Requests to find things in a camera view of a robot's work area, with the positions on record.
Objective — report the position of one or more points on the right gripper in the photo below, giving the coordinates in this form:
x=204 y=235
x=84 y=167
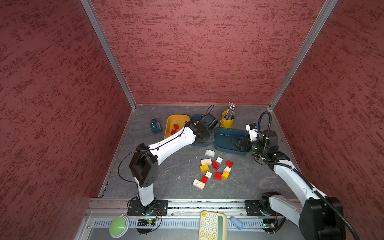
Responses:
x=246 y=141

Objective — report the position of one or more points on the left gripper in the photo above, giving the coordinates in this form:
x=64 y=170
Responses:
x=210 y=134

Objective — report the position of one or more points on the white curved lego top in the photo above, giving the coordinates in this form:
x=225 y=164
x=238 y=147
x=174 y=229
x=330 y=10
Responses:
x=210 y=153

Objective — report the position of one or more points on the teal bin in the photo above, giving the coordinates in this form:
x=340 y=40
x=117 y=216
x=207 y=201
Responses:
x=223 y=142
x=196 y=118

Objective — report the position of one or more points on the yellow rectangular bin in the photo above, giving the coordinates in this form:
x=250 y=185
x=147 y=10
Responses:
x=175 y=123

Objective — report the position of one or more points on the white long lego bottom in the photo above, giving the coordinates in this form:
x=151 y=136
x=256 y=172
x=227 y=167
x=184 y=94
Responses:
x=198 y=184

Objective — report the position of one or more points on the white long lego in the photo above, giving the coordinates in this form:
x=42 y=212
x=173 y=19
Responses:
x=206 y=162
x=198 y=184

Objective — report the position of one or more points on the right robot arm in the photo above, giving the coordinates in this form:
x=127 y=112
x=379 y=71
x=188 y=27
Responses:
x=317 y=216

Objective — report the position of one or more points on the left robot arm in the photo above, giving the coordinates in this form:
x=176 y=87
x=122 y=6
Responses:
x=146 y=160

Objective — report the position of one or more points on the white long lego middle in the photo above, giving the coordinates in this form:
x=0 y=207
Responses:
x=206 y=162

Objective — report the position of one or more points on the yellow pen cup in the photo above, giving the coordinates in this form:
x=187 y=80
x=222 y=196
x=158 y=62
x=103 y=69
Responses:
x=226 y=122

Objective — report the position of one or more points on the small white lego upper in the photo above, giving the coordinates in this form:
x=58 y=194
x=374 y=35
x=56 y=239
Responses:
x=219 y=160

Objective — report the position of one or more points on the small white lego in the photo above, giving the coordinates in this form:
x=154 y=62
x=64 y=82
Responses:
x=219 y=160
x=208 y=174

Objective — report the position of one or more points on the white lego right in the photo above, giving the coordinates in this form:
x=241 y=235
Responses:
x=227 y=169

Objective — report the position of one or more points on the yellow lego centre right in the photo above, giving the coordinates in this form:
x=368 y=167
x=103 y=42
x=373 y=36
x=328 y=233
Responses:
x=204 y=168

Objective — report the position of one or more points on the yellow lego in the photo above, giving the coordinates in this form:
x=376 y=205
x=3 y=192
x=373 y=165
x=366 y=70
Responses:
x=225 y=175
x=204 y=168

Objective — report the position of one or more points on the pens in cup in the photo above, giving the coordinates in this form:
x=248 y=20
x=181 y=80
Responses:
x=229 y=114

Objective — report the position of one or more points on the small white lego centre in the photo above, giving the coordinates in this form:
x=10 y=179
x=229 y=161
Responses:
x=208 y=174

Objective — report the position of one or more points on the small teal bottle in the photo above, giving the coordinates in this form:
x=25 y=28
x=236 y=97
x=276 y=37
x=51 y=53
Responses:
x=155 y=127

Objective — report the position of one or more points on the blue eraser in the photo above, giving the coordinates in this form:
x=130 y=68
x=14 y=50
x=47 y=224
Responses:
x=237 y=223

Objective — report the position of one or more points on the right circuit board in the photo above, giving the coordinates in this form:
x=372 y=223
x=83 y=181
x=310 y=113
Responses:
x=270 y=223

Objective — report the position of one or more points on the circuit board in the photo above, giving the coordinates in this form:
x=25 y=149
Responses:
x=270 y=223
x=146 y=223

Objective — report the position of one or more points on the yellow green calculator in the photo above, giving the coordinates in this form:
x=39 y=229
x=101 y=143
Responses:
x=213 y=226

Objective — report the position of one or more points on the left circuit board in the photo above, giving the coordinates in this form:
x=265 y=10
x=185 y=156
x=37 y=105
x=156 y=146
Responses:
x=146 y=223

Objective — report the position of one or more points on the green round button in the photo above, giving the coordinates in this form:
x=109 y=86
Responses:
x=119 y=227

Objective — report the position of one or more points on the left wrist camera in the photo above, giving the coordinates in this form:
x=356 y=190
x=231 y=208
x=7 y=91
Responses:
x=208 y=122

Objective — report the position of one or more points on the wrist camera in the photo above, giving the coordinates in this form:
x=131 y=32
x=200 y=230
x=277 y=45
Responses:
x=208 y=122
x=254 y=132

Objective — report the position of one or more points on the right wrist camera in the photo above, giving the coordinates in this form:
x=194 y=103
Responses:
x=254 y=132

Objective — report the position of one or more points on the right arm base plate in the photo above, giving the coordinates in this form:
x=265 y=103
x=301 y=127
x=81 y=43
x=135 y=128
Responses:
x=253 y=207

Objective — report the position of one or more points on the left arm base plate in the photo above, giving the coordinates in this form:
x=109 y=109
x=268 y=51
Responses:
x=156 y=207

